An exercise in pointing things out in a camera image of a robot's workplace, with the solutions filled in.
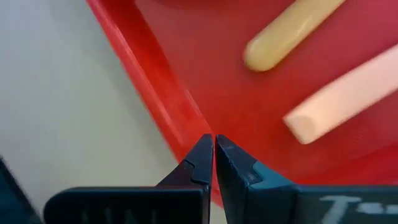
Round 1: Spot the pale pink rectangular bar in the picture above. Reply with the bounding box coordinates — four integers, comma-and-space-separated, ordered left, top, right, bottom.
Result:
282, 43, 398, 146

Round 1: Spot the metal spoon with wooden handle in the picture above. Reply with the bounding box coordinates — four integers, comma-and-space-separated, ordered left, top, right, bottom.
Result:
243, 0, 346, 73

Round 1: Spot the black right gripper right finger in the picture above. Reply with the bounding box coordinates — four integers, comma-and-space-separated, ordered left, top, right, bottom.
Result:
215, 134, 398, 224

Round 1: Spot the red plastic tray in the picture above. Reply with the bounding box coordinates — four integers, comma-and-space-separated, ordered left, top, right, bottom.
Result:
86, 0, 398, 208

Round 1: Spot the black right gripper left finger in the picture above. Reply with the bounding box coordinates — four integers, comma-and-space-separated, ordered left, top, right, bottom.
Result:
43, 133, 214, 224

